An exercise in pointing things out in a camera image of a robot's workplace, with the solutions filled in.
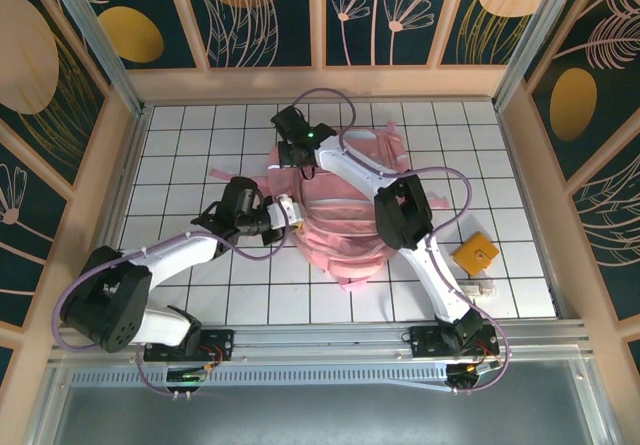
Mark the pink backpack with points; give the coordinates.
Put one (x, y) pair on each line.
(340, 225)

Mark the yellow snap wallet notebook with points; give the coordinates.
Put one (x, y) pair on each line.
(475, 252)

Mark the small clear plastic box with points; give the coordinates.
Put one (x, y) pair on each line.
(480, 290)

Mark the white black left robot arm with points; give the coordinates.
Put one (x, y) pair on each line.
(175, 255)

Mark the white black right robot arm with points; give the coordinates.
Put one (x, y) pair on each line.
(400, 215)

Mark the grey metal panel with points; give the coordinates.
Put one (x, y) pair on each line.
(320, 417)

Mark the aluminium side rail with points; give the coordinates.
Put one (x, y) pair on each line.
(115, 190)
(535, 205)

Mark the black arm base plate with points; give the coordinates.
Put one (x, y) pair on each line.
(425, 340)
(220, 342)

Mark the aluminium mounting rail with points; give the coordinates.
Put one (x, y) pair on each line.
(320, 337)

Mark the aluminium corner post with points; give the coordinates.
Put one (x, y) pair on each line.
(95, 35)
(537, 35)

